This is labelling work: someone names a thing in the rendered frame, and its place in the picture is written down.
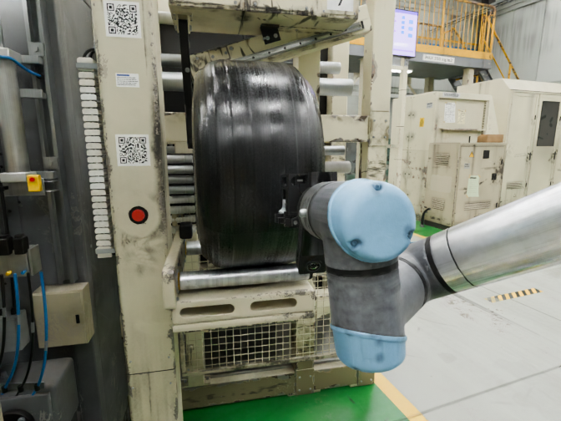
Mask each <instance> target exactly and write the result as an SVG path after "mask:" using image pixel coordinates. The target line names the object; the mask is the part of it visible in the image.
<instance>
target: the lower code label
mask: <svg viewBox="0 0 561 421"><path fill-rule="evenodd" d="M115 141H116V150H117V161H118V166H148V165H150V154H149V135H148V134H116V135H115Z"/></svg>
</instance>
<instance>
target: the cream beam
mask: <svg viewBox="0 0 561 421"><path fill-rule="evenodd" d="M168 4H169V10H170V13H171V17H172V19H173V23H174V28H175V26H176V24H177V23H176V20H174V17H173V13H172V12H181V13H192V16H193V21H190V25H191V26H192V31H191V32H201V33H226V34H239V35H253V36H258V35H261V34H262V33H261V30H260V25H261V24H262V23H268V24H279V25H280V26H279V28H278V29H282V28H284V29H298V30H310V31H322V32H337V33H342V32H344V31H345V30H346V29H347V28H349V27H350V26H351V25H352V24H353V23H354V22H355V21H357V20H358V13H359V0H354V1H353V12H350V11H340V10H330V9H327V0H168Z"/></svg>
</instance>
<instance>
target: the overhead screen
mask: <svg viewBox="0 0 561 421"><path fill-rule="evenodd" d="M417 20H418V12H415V11H410V10H405V9H400V8H396V11H395V26H394V40H393V55H392V57H399V58H415V56H416V44H417Z"/></svg>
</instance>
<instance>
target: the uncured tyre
mask: <svg viewBox="0 0 561 421"><path fill-rule="evenodd" d="M192 149H193V170H194V187H195V213H196V223H197V231H198V237H199V241H200V248H201V251H202V256H203V257H204V258H205V259H207V260H208V261H209V262H210V263H212V264H213V265H214V266H216V267H219V268H223V269H226V268H238V267H250V266H273V265H285V264H290V263H292V262H294V261H296V250H297V242H298V232H299V228H289V227H284V224H278V223H275V214H278V211H279V210H280V209H281V208H282V189H281V176H282V175H287V174H308V172H325V144H324V134H323V127H322V121H321V112H320V108H319V104H318V102H317V98H316V95H315V92H314V90H313V88H312V87H311V85H310V83H309V82H308V81H307V80H306V79H305V78H304V76H303V75H302V74H301V73H300V72H299V70H298V69H297V68H296V67H294V66H291V65H289V64H287V63H282V62H266V61H248V60H230V59H218V60H215V61H211V62H208V63H207V64H206V65H205V66H204V67H203V68H202V69H201V70H200V71H199V72H198V73H197V74H196V75H195V81H194V87H193V93H192Z"/></svg>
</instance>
